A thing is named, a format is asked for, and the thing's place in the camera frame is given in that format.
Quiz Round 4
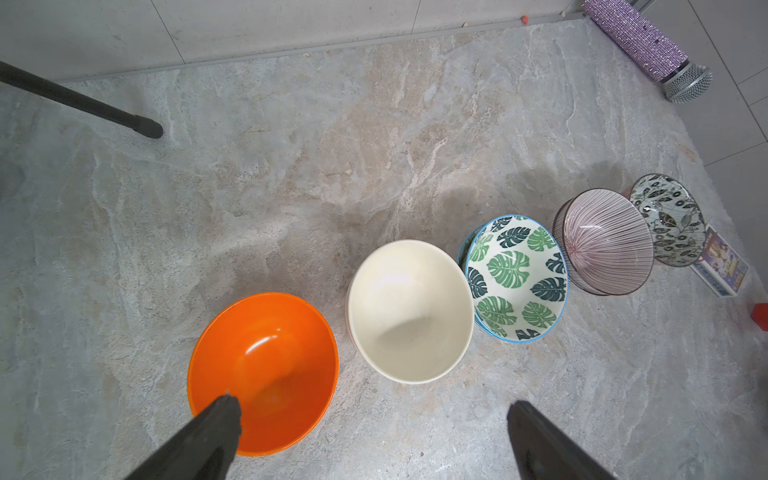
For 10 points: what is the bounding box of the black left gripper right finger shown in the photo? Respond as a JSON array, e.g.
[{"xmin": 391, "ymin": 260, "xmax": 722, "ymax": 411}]
[{"xmin": 507, "ymin": 400, "xmax": 615, "ymax": 480}]

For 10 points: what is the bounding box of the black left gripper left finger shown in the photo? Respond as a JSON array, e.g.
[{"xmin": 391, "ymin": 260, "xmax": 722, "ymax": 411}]
[{"xmin": 127, "ymin": 395, "xmax": 242, "ymax": 479}]

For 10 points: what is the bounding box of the orange plastic bowl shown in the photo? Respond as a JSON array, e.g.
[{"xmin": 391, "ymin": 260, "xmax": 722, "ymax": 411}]
[{"xmin": 187, "ymin": 292, "xmax": 340, "ymax": 457}]

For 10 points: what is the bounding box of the cream ceramic bowl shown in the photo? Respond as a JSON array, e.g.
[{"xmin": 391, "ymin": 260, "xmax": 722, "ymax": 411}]
[{"xmin": 345, "ymin": 239, "xmax": 474, "ymax": 385}]

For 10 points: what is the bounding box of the black white floral bowl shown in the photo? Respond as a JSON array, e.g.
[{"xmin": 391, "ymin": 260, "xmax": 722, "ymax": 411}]
[{"xmin": 624, "ymin": 173, "xmax": 707, "ymax": 267}]

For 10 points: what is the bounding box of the red block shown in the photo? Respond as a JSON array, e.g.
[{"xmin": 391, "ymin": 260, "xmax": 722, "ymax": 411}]
[{"xmin": 750, "ymin": 303, "xmax": 768, "ymax": 332}]

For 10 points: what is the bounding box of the playing card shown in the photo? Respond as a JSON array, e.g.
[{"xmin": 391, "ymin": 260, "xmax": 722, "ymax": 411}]
[{"xmin": 691, "ymin": 225, "xmax": 749, "ymax": 298}]

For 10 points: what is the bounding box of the black perforated music stand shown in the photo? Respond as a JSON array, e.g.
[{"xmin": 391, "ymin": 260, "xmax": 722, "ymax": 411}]
[{"xmin": 1, "ymin": 62, "xmax": 164, "ymax": 139}]

